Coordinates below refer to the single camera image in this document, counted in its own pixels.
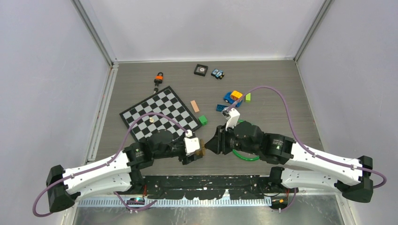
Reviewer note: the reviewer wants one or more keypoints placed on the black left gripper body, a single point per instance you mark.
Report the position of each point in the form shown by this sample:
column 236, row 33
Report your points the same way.
column 175, row 149

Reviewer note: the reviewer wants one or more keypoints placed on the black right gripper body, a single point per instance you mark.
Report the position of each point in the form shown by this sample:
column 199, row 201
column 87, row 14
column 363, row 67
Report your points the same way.
column 226, row 141

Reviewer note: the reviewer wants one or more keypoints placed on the green cable lock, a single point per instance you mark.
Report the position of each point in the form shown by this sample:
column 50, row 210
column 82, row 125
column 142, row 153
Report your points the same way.
column 252, row 158

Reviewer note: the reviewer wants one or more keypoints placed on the brass padlock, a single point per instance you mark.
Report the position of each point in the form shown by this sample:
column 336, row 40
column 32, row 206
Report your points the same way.
column 202, row 151

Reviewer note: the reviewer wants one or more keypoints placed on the orange black padlock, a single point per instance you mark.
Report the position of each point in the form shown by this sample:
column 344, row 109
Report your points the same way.
column 158, row 79

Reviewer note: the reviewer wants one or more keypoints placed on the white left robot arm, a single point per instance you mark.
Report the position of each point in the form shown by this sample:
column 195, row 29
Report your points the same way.
column 119, row 172

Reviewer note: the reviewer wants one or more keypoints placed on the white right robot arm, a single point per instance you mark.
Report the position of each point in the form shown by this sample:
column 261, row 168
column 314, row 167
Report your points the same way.
column 295, row 166

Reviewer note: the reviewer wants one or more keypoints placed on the blue toy brick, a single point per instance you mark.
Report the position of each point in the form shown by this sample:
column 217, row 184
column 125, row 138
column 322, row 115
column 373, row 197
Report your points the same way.
column 220, row 108

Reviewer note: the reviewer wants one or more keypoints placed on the lime green block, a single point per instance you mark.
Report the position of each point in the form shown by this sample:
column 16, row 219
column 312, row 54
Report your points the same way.
column 248, row 98

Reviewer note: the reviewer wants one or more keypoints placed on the blue yellow toy car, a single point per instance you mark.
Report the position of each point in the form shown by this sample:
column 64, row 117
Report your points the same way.
column 232, row 96

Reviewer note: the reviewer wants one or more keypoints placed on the green toy brick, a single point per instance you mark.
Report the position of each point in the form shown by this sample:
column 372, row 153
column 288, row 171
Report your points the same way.
column 203, row 120

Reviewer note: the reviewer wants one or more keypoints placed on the small wooden block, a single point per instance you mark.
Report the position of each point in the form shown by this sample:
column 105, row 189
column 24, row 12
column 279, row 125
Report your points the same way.
column 195, row 106

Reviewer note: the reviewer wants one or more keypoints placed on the blue owl toy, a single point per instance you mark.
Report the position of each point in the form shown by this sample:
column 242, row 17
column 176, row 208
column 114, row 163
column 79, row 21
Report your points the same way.
column 218, row 74

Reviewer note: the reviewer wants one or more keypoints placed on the black square box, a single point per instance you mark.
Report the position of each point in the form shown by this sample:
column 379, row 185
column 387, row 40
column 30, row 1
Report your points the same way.
column 200, row 70

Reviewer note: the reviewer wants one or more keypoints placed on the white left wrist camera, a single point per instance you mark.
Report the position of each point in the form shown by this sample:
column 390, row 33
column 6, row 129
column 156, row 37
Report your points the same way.
column 192, row 143

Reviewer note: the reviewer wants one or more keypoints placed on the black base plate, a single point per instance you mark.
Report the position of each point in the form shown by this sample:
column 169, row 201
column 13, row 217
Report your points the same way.
column 208, row 187

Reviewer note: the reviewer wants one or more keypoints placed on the aluminium frame rail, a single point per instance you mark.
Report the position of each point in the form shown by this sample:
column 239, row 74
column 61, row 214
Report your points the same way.
column 100, row 115

